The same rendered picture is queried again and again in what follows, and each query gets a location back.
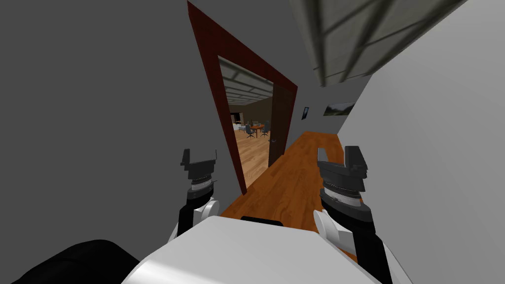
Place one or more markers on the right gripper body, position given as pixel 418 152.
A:
pixel 341 175

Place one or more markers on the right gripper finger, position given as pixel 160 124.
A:
pixel 354 157
pixel 322 156

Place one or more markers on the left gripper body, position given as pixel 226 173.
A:
pixel 201 169

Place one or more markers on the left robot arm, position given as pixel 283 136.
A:
pixel 189 215

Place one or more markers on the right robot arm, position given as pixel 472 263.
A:
pixel 355 225

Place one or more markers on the dark office chair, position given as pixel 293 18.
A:
pixel 249 131
pixel 266 127

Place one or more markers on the orange wooden table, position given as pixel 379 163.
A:
pixel 258 127

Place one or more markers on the dark brown door leaf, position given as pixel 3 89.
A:
pixel 282 122

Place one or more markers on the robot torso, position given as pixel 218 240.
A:
pixel 244 256

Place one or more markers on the small dark wall picture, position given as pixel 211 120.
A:
pixel 305 113

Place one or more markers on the wide landscape wall picture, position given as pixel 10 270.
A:
pixel 338 109

